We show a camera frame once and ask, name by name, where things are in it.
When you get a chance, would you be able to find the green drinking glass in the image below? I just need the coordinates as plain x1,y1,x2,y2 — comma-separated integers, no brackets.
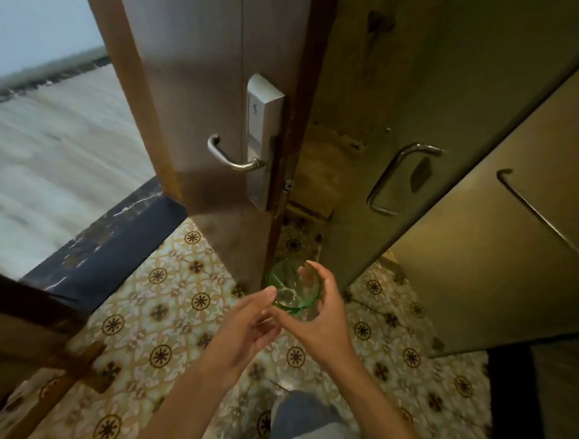
265,259,323,315

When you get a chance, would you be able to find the person's blue jeans leg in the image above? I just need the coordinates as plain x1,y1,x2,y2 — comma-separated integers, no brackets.
270,391,359,439

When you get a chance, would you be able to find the silver curved cabinet handle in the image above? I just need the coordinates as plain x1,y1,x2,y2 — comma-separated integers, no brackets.
366,143,445,218

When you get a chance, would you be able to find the silver door lock plate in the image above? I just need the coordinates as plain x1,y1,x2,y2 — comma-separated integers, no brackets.
245,73,286,213

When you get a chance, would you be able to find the person's right hand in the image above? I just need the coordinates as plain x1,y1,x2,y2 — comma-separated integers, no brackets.
266,261,359,370

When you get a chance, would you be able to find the olive cabinet door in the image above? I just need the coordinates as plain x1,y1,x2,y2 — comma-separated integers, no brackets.
312,0,579,292
388,70,579,359

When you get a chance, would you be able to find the brown wooden furniture frame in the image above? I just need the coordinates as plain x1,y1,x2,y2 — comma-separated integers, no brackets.
0,273,115,439

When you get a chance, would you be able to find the person's left forearm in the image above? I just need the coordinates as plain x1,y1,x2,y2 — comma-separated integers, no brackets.
138,355,241,439

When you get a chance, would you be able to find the dark straight cabinet handle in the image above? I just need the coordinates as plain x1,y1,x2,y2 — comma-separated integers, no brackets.
496,169,579,255

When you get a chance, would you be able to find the person's right forearm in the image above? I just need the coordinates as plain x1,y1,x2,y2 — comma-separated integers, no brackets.
317,354,423,439

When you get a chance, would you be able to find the brown wooden door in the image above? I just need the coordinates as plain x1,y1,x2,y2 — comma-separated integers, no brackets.
88,0,339,295

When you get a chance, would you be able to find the person's left hand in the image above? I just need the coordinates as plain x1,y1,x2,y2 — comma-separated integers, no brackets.
200,289,283,386

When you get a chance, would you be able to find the silver door lever handle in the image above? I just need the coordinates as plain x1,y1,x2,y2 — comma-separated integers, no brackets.
207,133,267,173

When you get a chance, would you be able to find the black marble door threshold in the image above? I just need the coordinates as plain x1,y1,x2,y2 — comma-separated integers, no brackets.
20,175,189,314

